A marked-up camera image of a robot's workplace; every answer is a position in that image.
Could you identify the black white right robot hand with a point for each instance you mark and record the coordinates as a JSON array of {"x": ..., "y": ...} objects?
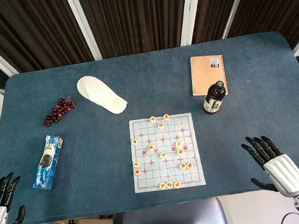
[{"x": 286, "y": 175}]

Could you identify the dark red grape bunch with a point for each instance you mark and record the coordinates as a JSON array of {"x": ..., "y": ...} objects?
[{"x": 58, "y": 112}]

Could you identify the blue cookie pack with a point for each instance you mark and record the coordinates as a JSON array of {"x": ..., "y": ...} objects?
[{"x": 46, "y": 162}]

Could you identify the dark drink bottle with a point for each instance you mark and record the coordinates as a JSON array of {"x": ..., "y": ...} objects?
[{"x": 214, "y": 99}]

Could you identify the white xiangqi board sheet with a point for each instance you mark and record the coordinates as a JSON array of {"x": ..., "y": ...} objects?
[{"x": 149, "y": 180}]

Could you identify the round wooden xiangqi piece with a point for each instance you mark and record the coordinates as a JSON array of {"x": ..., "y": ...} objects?
[
  {"x": 161, "y": 125},
  {"x": 166, "y": 117},
  {"x": 137, "y": 171},
  {"x": 163, "y": 155},
  {"x": 169, "y": 184},
  {"x": 162, "y": 185},
  {"x": 153, "y": 119},
  {"x": 177, "y": 184},
  {"x": 151, "y": 147},
  {"x": 135, "y": 141},
  {"x": 180, "y": 151},
  {"x": 178, "y": 143},
  {"x": 189, "y": 165},
  {"x": 136, "y": 164},
  {"x": 182, "y": 165}
]

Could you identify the white slipper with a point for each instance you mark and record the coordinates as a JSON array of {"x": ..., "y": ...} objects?
[{"x": 98, "y": 94}]

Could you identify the blue tablecloth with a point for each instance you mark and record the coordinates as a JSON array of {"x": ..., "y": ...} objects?
[{"x": 88, "y": 155}]

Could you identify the brown spiral notebook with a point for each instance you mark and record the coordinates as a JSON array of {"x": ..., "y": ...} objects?
[{"x": 206, "y": 74}]

